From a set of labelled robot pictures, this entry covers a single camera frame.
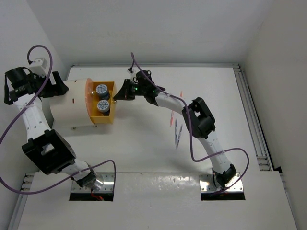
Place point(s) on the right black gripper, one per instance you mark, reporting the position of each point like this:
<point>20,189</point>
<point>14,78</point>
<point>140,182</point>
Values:
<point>123,94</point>

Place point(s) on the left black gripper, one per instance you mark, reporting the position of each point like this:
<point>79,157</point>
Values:
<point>58,89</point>

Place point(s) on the blue tape jar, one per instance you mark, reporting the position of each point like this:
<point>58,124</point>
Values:
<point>103,107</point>
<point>102,91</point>

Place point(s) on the round drawer cabinet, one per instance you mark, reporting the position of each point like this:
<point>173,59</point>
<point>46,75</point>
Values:
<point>74,108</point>

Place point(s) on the blue pen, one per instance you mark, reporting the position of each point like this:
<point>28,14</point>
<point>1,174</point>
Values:
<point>175,131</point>

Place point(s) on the grey pen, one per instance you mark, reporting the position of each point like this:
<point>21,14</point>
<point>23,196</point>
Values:
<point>179,136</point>

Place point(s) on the orange drawer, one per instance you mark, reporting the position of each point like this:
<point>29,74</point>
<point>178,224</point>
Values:
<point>105,117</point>

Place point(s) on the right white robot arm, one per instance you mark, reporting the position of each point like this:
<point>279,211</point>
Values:
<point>198,118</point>

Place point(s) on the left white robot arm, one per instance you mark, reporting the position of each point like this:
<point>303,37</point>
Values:
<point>45,147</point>

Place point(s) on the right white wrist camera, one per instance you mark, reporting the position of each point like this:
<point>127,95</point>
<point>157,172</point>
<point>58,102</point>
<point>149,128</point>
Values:
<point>132,74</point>

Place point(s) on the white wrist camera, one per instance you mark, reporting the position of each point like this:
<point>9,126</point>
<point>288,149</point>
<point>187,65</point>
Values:
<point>132,74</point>
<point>39,66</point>

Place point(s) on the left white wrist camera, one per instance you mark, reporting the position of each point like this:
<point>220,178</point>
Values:
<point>39,66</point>

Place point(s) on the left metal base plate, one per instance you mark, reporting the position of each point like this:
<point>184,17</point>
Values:
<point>103,184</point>

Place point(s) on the metal base plate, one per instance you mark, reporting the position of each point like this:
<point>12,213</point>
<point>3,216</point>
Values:
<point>103,184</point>
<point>208,186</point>

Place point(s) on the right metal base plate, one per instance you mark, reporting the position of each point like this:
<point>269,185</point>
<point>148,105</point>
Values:
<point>208,186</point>

